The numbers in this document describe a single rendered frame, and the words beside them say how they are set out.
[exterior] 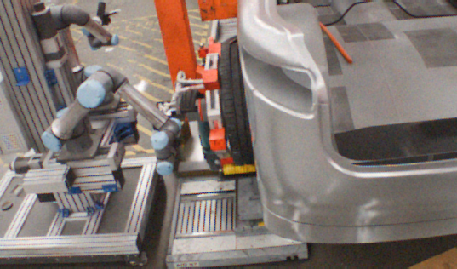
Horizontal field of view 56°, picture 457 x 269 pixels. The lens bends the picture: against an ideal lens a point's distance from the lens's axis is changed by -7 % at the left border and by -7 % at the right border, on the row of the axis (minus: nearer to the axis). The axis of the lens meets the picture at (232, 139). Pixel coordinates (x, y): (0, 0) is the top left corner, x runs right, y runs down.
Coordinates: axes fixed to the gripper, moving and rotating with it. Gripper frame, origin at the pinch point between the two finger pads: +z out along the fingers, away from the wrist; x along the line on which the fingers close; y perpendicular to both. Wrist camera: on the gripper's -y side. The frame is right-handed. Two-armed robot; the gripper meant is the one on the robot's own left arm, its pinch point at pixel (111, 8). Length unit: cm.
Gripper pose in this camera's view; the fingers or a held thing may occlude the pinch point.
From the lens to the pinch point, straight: 333.3
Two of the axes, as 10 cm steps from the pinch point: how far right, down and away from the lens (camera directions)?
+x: 9.6, 1.6, -2.2
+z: 2.7, -5.7, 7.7
